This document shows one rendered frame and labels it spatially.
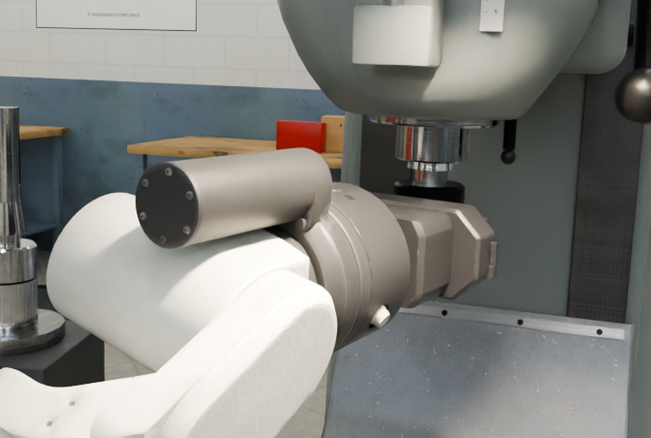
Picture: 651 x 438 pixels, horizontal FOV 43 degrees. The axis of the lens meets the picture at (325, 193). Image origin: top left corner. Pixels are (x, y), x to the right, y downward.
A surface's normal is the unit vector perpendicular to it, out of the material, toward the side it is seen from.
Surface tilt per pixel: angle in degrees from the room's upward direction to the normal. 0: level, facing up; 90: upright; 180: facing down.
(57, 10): 90
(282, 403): 103
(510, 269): 90
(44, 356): 0
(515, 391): 63
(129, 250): 45
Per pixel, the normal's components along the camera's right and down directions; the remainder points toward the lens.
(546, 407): -0.25, -0.35
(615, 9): 0.15, 0.15
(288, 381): 0.81, 0.34
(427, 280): 0.84, 0.11
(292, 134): -0.35, 0.13
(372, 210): 0.57, -0.68
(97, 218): -0.13, -0.70
